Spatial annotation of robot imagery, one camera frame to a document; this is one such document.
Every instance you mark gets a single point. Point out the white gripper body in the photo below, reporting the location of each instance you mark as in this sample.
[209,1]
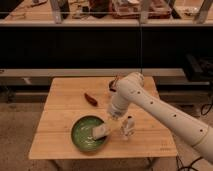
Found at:
[118,106]

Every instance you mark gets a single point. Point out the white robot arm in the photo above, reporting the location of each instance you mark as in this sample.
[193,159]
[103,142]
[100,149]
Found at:
[130,89]

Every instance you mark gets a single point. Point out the clear plastic bottle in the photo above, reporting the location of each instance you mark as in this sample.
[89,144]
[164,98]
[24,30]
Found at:
[127,127]

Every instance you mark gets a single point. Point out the white cup with snack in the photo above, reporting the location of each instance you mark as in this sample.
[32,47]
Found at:
[112,84]

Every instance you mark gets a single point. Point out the beige sponge block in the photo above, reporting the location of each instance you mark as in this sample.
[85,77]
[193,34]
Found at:
[100,131]

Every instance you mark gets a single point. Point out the green round bowl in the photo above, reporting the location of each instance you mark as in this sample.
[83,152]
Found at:
[81,134]

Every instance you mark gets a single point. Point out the light wooden table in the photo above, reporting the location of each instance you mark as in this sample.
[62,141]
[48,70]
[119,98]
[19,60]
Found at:
[66,103]

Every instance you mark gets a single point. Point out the black box on right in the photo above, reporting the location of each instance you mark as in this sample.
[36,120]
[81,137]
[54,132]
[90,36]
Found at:
[199,69]

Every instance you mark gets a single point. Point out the long wooden shelf bench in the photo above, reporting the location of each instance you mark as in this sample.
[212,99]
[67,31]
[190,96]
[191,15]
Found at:
[106,13]

